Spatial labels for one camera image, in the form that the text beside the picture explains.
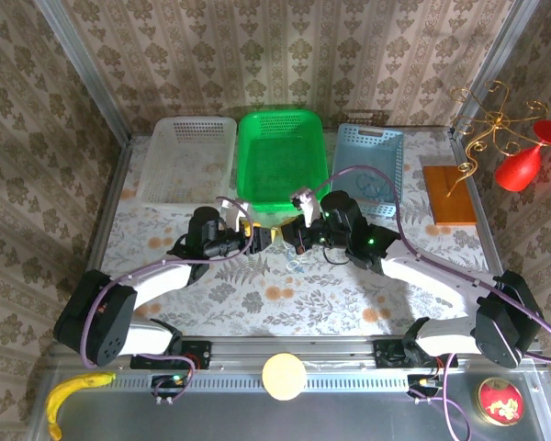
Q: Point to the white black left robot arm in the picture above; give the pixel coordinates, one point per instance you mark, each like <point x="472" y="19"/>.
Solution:
<point x="160" y="280"/>

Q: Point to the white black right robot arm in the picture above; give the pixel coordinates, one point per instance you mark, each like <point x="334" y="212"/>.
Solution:
<point x="422" y="271"/>

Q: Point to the floral printed tablecloth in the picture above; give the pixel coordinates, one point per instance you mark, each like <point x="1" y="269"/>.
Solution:
<point x="257" y="298"/>

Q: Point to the white perforated plastic basket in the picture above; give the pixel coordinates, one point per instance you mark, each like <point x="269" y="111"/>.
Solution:
<point x="188" y="174"/>

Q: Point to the green perforated plastic basket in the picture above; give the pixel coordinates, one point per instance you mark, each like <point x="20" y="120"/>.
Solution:
<point x="280" y="161"/>

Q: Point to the light blue perforated basket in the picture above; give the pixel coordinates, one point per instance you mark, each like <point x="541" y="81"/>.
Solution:
<point x="372" y="147"/>

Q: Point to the orange wooden board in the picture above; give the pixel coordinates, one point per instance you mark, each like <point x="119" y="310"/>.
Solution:
<point x="445" y="202"/>

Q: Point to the pale yellow round ball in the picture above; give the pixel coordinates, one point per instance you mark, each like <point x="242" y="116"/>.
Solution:
<point x="284" y="376"/>

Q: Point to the slotted metal strip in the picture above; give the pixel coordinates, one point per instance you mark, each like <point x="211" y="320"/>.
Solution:
<point x="234" y="381"/>

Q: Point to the small black controller board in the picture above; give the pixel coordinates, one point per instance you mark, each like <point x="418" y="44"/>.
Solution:
<point x="418" y="385"/>
<point x="165" y="385"/>

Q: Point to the red wine glass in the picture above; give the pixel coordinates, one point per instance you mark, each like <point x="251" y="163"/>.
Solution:
<point x="519" y="170"/>

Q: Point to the yellow banana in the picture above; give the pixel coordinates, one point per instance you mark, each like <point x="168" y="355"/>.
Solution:
<point x="57" y="399"/>

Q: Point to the round red gold tin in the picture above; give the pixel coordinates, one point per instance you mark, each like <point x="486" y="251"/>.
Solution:
<point x="500" y="402"/>

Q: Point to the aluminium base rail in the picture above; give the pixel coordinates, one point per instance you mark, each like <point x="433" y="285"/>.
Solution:
<point x="303" y="351"/>

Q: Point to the aluminium frame post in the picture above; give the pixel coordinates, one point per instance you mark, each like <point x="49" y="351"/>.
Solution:
<point x="82" y="69"/>
<point x="496" y="64"/>

